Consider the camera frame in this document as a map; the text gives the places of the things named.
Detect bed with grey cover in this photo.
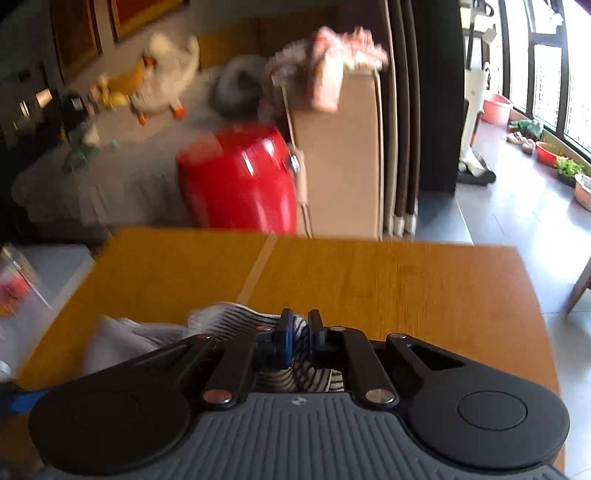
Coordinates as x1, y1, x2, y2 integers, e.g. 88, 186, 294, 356
11, 64, 288, 228

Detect pink crumpled cloth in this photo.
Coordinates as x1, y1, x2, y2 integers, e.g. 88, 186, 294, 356
264, 26, 390, 114

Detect leaning beige boards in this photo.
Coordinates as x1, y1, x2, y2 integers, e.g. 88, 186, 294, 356
378, 0, 422, 237

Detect red plastic basin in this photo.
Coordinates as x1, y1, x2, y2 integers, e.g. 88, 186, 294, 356
535, 141, 562, 167

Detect wooden chair leg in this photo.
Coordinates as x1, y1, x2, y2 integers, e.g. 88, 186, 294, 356
566, 262, 591, 315

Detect small green leafy plant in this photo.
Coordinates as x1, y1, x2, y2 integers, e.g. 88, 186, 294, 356
508, 119, 545, 140

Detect pink plastic basin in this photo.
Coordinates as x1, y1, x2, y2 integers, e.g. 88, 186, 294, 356
480, 93, 513, 126

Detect black window frame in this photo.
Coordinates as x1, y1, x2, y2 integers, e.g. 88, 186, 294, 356
499, 0, 591, 154

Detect light grey cloth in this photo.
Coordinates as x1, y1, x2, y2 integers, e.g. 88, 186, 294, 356
83, 315, 195, 377

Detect white floor appliance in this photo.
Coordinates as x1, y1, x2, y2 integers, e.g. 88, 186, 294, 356
458, 0, 498, 186

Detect yellow duck toy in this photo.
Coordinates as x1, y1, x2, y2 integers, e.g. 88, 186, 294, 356
93, 62, 147, 110

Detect red glossy round stool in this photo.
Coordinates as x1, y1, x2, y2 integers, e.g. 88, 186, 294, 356
177, 124, 299, 234

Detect black striped grey garment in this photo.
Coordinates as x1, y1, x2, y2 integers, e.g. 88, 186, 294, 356
187, 301, 347, 394

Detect green plant tray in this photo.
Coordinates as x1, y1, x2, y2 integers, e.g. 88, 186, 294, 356
556, 157, 585, 188

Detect pair of beige slippers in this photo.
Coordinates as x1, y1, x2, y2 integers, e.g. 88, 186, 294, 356
506, 131, 537, 154

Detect grey neck pillow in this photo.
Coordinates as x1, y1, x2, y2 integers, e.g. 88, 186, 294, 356
211, 55, 269, 119

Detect clear plastic container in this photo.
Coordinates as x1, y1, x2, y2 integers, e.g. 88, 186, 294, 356
0, 244, 52, 372

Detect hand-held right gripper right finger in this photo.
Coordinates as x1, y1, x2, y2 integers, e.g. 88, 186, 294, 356
307, 309, 466, 409

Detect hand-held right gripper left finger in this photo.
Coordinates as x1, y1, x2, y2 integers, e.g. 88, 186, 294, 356
134, 308, 296, 411

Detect tall cardboard box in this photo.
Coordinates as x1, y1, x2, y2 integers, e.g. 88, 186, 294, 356
285, 69, 385, 239

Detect white goose plush toy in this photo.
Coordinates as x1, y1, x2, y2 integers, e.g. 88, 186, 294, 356
130, 31, 201, 126

